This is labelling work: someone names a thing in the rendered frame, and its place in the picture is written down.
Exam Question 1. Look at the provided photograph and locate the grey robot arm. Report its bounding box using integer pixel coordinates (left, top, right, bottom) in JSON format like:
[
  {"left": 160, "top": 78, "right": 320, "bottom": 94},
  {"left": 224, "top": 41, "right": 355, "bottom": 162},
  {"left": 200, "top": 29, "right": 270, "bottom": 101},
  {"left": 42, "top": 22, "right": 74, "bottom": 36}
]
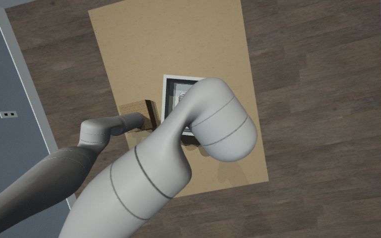
[{"left": 0, "top": 77, "right": 258, "bottom": 238}]

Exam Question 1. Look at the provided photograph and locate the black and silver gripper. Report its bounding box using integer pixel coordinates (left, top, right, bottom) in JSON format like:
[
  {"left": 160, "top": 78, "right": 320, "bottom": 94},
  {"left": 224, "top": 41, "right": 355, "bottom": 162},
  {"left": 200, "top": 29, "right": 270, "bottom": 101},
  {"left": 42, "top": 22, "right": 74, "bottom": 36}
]
[{"left": 178, "top": 91, "right": 186, "bottom": 102}]

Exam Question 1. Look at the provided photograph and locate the grey square sink basin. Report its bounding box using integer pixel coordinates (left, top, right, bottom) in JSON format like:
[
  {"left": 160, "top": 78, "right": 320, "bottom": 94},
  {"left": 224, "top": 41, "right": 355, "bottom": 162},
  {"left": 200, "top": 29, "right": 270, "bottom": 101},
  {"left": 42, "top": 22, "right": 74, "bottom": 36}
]
[{"left": 161, "top": 74, "right": 205, "bottom": 136}]

